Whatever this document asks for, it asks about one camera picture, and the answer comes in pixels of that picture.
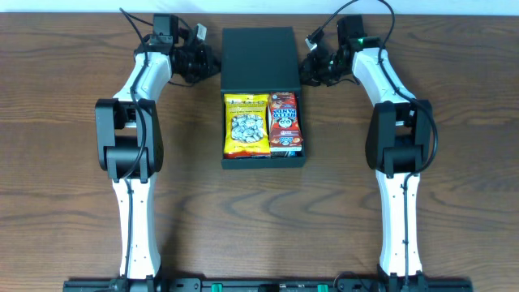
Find red Hello Panda box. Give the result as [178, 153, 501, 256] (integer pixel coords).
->
[268, 92, 303, 156]

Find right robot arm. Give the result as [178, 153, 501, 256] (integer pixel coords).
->
[299, 15, 437, 279]

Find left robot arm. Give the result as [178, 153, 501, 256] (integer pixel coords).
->
[95, 14, 221, 281]

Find yellow snack bag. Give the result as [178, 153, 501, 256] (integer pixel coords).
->
[224, 94, 270, 159]

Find black gift box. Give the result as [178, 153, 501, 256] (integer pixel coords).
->
[221, 27, 306, 170]

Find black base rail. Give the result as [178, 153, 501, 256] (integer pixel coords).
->
[62, 275, 473, 292]

